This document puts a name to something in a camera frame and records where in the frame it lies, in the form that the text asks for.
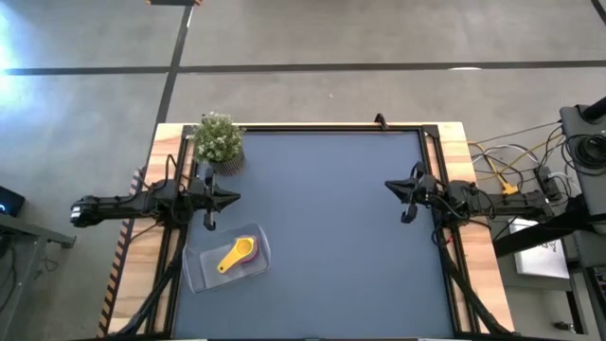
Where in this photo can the small black floor object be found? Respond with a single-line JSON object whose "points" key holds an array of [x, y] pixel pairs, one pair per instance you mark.
{"points": [[563, 327]]}

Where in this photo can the yellow measuring cup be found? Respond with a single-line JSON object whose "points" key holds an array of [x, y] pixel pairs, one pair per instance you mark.
{"points": [[244, 247]]}

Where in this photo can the clear plastic basket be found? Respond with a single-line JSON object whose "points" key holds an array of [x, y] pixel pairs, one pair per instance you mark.
{"points": [[208, 274]]}

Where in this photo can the black device with blue light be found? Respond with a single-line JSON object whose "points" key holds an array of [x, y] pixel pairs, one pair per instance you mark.
{"points": [[12, 201]]}

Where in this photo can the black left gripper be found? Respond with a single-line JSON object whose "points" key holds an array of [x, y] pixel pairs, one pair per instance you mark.
{"points": [[201, 196]]}

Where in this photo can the white board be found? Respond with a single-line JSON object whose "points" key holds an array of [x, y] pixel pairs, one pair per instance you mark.
{"points": [[544, 260]]}

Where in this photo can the brown black object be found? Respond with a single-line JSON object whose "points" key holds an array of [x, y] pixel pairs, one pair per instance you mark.
{"points": [[172, 2]]}

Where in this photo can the black yellow hazard strip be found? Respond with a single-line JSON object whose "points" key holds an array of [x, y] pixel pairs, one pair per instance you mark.
{"points": [[116, 274]]}

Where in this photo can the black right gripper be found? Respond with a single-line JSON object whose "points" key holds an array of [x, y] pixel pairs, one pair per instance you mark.
{"points": [[428, 192]]}

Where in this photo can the gray metal desk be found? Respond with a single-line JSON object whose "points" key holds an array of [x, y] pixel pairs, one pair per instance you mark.
{"points": [[28, 232]]}

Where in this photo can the dark gray equipment stand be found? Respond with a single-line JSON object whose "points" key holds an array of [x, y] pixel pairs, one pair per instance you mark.
{"points": [[596, 203]]}

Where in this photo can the small black clamp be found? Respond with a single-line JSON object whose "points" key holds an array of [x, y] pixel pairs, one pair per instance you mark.
{"points": [[380, 121]]}

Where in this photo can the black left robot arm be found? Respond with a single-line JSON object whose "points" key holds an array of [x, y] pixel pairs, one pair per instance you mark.
{"points": [[118, 206]]}

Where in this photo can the gray-blue table mat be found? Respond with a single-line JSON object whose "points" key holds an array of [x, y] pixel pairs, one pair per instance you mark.
{"points": [[331, 265]]}

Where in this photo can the potted plant in ribbed pot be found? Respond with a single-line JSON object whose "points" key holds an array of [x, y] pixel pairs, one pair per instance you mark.
{"points": [[218, 139]]}

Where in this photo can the black power strip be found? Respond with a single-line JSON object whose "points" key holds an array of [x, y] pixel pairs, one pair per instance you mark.
{"points": [[544, 175]]}

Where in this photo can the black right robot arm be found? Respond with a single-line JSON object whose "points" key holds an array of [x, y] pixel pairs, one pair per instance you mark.
{"points": [[511, 204]]}

